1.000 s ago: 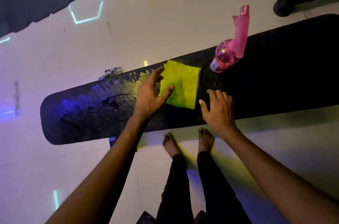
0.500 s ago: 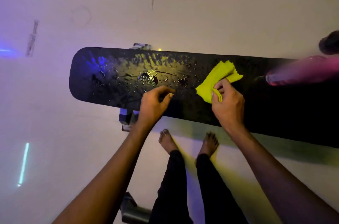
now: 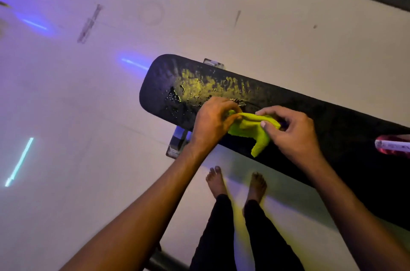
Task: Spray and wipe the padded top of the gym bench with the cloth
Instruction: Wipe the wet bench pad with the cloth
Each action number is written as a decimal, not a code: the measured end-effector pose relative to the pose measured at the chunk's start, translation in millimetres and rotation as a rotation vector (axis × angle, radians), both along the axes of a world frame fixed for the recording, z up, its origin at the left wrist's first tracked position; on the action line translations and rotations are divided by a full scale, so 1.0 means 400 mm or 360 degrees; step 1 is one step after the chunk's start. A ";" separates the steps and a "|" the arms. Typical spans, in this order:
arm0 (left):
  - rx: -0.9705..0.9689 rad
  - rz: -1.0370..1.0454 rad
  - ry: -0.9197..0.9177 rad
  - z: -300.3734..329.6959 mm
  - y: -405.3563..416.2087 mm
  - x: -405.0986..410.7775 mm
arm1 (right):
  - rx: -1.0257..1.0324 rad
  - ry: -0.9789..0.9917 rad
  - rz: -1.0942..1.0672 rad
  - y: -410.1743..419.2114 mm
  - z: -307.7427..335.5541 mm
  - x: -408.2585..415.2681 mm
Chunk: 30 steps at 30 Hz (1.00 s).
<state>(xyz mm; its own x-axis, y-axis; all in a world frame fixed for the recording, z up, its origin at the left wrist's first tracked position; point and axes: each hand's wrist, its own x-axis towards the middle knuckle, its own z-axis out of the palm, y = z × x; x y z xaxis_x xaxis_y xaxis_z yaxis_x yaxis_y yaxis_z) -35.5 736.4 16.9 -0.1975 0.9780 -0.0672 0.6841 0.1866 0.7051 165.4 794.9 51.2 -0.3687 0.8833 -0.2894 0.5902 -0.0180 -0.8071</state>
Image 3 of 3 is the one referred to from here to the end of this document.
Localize person's left hand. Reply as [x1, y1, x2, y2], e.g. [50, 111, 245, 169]
[192, 97, 243, 153]

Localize person's right hand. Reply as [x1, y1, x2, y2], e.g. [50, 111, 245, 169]
[256, 106, 324, 169]

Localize yellow microfibre cloth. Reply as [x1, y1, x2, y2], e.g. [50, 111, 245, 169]
[227, 112, 282, 158]

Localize person's right forearm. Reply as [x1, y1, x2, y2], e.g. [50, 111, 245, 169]
[299, 155, 410, 271]

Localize person's left forearm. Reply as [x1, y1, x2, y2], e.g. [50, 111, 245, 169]
[60, 143, 219, 271]

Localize person's right foot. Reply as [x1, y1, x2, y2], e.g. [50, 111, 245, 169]
[245, 172, 268, 205]

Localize person's foot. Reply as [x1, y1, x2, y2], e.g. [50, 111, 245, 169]
[245, 172, 268, 205]
[205, 166, 228, 199]

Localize chrome bench leg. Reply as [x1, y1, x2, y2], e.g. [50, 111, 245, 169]
[165, 125, 193, 160]
[203, 58, 225, 70]

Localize person's left foot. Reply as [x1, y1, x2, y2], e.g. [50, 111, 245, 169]
[205, 166, 228, 199]

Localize black glossy bench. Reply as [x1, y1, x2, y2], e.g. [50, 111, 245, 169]
[139, 54, 410, 231]

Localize black trousers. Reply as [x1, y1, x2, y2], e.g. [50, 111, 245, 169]
[189, 194, 305, 271]

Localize red spray bottle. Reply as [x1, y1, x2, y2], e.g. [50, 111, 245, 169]
[374, 134, 410, 159]

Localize black metal bar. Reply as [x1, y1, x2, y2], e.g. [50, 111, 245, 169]
[143, 243, 193, 271]

